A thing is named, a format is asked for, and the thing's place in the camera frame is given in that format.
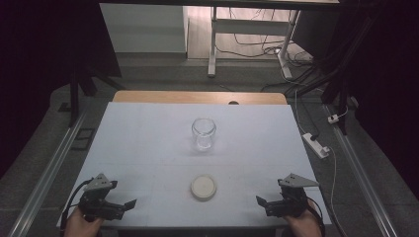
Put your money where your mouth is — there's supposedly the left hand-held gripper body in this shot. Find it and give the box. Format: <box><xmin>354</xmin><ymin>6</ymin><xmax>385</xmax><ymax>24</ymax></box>
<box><xmin>77</xmin><ymin>173</ymin><xmax>117</xmax><ymax>222</ymax></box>

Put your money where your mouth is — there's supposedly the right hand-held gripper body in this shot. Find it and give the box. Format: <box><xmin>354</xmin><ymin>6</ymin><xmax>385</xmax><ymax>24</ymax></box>
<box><xmin>277</xmin><ymin>173</ymin><xmax>320</xmax><ymax>219</ymax></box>

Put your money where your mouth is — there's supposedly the round cream jar lid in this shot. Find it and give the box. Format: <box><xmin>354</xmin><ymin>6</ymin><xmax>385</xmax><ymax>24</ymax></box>
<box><xmin>190</xmin><ymin>174</ymin><xmax>218</xmax><ymax>202</ymax></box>

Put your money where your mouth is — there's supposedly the clear glass jar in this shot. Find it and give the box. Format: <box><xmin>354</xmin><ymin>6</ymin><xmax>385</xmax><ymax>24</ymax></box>
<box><xmin>191</xmin><ymin>118</ymin><xmax>217</xmax><ymax>153</ymax></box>

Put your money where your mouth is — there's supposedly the person's right hand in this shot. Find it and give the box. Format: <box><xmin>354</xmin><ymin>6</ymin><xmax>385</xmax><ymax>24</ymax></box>
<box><xmin>284</xmin><ymin>199</ymin><xmax>324</xmax><ymax>237</ymax></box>

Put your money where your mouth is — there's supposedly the person's left hand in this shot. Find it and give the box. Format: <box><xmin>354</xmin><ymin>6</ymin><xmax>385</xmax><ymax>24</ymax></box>
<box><xmin>63</xmin><ymin>206</ymin><xmax>105</xmax><ymax>237</ymax></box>

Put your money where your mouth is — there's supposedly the white table cover sheet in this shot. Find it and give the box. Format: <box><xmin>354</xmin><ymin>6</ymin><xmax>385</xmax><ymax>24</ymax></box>
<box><xmin>56</xmin><ymin>101</ymin><xmax>332</xmax><ymax>229</ymax></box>

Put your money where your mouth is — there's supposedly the white power strip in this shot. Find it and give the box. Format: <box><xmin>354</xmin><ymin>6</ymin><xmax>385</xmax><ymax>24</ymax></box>
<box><xmin>301</xmin><ymin>132</ymin><xmax>331</xmax><ymax>160</ymax></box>

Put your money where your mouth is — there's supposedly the small white adapter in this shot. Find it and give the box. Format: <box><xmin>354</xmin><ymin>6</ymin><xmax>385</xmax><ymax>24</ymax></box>
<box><xmin>327</xmin><ymin>107</ymin><xmax>350</xmax><ymax>125</ymax></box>

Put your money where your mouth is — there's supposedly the black tripod stand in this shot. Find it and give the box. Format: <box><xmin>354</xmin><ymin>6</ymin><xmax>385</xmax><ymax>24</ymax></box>
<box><xmin>67</xmin><ymin>58</ymin><xmax>126</xmax><ymax>128</ymax></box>

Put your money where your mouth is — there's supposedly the black metal stand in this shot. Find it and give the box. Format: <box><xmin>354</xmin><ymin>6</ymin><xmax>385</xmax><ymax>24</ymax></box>
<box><xmin>286</xmin><ymin>16</ymin><xmax>378</xmax><ymax>136</ymax></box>

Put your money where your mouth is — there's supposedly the dark curtain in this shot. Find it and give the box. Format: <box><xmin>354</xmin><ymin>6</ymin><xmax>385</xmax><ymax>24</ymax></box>
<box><xmin>0</xmin><ymin>0</ymin><xmax>123</xmax><ymax>181</ymax></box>
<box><xmin>339</xmin><ymin>0</ymin><xmax>419</xmax><ymax>200</ymax></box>

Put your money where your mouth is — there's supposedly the white cabinet panel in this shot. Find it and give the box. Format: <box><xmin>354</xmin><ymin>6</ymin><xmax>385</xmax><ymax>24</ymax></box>
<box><xmin>99</xmin><ymin>3</ymin><xmax>189</xmax><ymax>54</ymax></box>

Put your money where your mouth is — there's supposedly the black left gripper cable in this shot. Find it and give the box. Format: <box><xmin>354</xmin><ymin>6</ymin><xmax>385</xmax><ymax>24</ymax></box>
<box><xmin>59</xmin><ymin>177</ymin><xmax>95</xmax><ymax>237</ymax></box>

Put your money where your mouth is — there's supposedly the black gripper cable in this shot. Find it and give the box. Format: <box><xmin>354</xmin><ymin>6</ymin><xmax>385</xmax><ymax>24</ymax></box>
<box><xmin>59</xmin><ymin>177</ymin><xmax>95</xmax><ymax>237</ymax></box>
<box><xmin>305</xmin><ymin>197</ymin><xmax>326</xmax><ymax>237</ymax></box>

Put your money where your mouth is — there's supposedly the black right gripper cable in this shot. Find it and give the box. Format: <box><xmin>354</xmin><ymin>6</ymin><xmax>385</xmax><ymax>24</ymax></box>
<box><xmin>305</xmin><ymin>197</ymin><xmax>326</xmax><ymax>237</ymax></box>

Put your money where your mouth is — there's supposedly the white power strip cable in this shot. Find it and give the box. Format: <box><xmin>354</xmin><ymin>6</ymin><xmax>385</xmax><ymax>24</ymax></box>
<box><xmin>324</xmin><ymin>144</ymin><xmax>347</xmax><ymax>237</ymax></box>

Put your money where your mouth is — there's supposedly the aluminium rail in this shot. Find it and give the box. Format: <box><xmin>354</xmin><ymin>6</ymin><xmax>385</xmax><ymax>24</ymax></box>
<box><xmin>8</xmin><ymin>108</ymin><xmax>89</xmax><ymax>237</ymax></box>
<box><xmin>323</xmin><ymin>104</ymin><xmax>400</xmax><ymax>237</ymax></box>

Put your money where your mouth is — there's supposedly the black rectangular floor frame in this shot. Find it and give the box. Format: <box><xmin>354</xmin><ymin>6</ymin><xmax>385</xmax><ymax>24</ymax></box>
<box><xmin>70</xmin><ymin>127</ymin><xmax>97</xmax><ymax>152</ymax></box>

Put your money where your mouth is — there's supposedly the tangle of floor cables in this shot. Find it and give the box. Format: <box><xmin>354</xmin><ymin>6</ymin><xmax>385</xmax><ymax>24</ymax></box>
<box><xmin>215</xmin><ymin>8</ymin><xmax>315</xmax><ymax>68</ymax></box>

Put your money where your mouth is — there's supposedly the white desk frame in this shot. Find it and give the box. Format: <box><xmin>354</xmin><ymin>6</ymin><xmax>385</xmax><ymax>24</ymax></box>
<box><xmin>207</xmin><ymin>6</ymin><xmax>301</xmax><ymax>80</ymax></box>

